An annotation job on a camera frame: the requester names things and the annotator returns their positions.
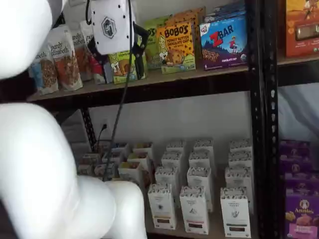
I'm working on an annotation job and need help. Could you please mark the orange snack box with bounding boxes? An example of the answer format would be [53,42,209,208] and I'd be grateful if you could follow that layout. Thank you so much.
[285,0,319,59]

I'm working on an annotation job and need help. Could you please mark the white backdrop sheet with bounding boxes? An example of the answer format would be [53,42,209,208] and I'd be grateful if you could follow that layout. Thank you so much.
[278,83,319,144]

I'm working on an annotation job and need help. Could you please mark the purely elizabeth orange granola bag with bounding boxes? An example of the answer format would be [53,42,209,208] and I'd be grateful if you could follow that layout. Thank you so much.
[71,28,97,83]
[48,24,83,92]

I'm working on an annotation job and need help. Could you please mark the blue Z Bar box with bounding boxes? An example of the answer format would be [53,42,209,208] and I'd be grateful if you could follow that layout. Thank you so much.
[204,0,248,24]
[199,16,249,71]

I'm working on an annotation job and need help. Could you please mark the yellow Bobo's peanut butter box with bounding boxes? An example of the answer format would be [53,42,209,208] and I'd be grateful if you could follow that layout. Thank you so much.
[164,6,207,68]
[156,21,196,75]

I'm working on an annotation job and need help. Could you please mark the green Bobo's apple pie box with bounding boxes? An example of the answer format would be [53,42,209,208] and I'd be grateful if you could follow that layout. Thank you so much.
[108,49,148,85]
[143,15,173,71]

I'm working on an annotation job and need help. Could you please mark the purple Annie's snack box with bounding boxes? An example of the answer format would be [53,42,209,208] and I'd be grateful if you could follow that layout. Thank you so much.
[284,180,319,202]
[285,194,319,239]
[279,140,312,160]
[279,154,315,175]
[281,170,319,186]

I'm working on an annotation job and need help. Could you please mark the black power plug cable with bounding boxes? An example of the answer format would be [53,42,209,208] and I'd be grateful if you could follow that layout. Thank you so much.
[95,123,108,156]

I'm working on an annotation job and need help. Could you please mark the white box yellow strip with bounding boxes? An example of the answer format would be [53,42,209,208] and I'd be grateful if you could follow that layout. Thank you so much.
[154,166,179,190]
[165,140,185,154]
[147,183,176,230]
[160,151,183,170]

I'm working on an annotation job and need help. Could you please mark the black metal shelving frame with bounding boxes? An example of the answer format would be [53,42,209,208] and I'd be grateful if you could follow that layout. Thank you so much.
[24,0,265,239]
[263,0,319,239]

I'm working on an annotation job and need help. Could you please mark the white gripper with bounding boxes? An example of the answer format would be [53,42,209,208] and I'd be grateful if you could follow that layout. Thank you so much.
[87,0,150,85]

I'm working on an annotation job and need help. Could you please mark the purely elizabeth red granola bag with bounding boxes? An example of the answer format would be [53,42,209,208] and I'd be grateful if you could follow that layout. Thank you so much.
[79,21,107,85]

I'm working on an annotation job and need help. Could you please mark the white box pink strip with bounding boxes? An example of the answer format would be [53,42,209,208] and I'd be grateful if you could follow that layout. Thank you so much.
[179,186,210,235]
[193,138,214,154]
[188,151,214,170]
[186,166,213,192]

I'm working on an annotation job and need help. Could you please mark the white box green strip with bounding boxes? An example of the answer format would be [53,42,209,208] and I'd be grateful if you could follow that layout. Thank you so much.
[228,151,253,169]
[224,166,253,192]
[220,187,252,239]
[229,139,252,153]

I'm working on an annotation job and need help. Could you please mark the purely elizabeth yellow granola box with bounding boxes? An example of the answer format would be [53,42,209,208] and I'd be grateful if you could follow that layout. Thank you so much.
[132,141,154,154]
[118,161,146,186]
[127,151,151,168]

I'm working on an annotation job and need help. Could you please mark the purely elizabeth blue granola bag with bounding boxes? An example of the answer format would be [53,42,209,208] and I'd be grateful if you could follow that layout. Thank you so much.
[29,46,60,96]

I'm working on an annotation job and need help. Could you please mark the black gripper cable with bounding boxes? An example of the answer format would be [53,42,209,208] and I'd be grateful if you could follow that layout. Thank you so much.
[85,0,137,182]

